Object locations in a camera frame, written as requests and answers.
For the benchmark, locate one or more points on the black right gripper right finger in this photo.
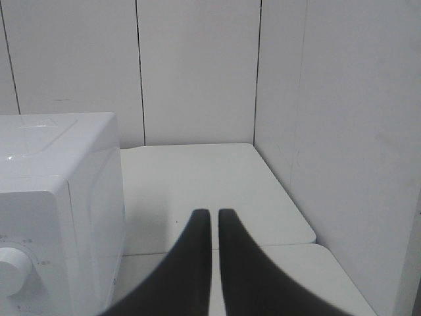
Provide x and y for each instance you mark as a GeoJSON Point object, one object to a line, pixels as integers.
{"type": "Point", "coordinates": [302, 279]}

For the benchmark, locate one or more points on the upper white power knob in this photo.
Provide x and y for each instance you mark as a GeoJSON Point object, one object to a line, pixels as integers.
{"type": "Point", "coordinates": [16, 267]}

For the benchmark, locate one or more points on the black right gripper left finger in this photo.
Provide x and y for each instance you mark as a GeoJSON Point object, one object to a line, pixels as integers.
{"type": "Point", "coordinates": [181, 283]}

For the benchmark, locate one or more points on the white microwave oven body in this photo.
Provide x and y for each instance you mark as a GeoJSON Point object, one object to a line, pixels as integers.
{"type": "Point", "coordinates": [62, 204]}

